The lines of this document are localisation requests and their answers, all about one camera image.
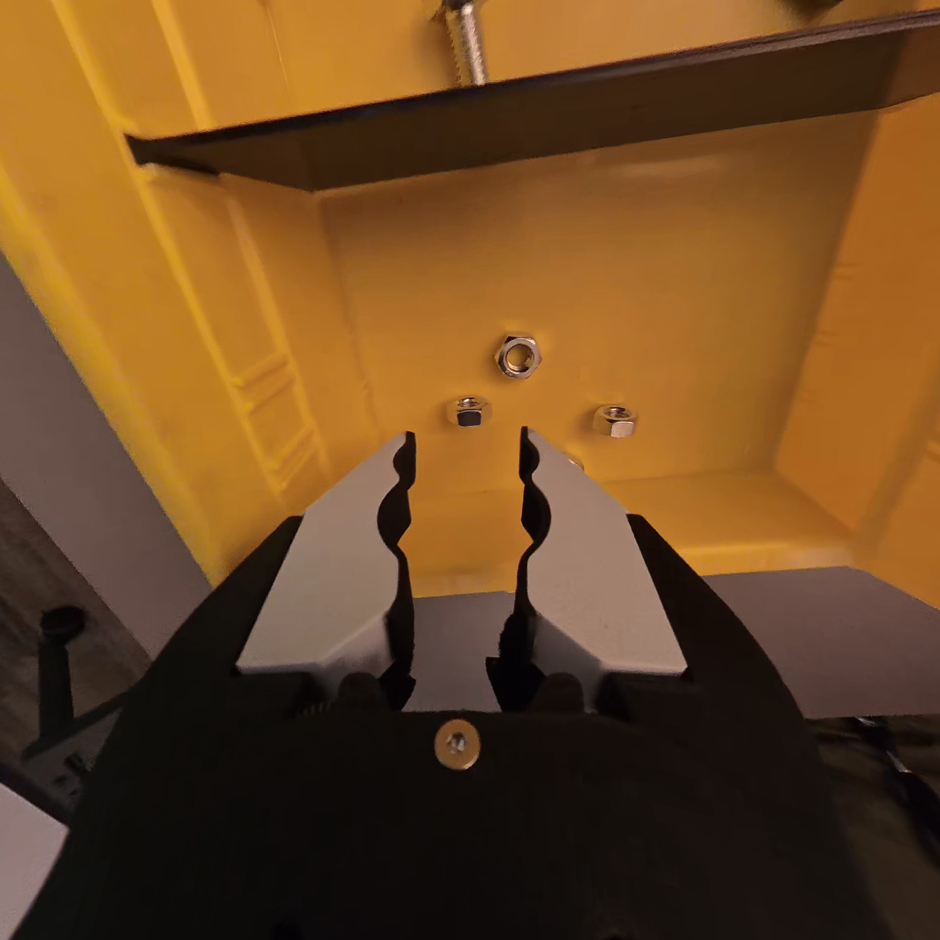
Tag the black knobbed bracket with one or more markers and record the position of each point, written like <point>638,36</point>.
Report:
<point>57,675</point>

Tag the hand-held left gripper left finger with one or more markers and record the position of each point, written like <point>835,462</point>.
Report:
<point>330,587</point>

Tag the steel hex nut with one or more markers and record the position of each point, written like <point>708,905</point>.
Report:
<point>620,428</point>
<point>503,358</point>
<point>470,418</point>

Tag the white panel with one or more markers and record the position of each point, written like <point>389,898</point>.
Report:
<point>26,866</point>

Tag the yellow plastic bin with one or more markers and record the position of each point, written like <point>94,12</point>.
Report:
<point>661,294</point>

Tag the steel hex bolt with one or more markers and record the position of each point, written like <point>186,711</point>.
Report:
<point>466,44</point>

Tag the black bin divider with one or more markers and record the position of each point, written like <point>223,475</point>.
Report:
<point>514,125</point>

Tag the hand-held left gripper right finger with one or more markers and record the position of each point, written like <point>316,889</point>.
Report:
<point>595,587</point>

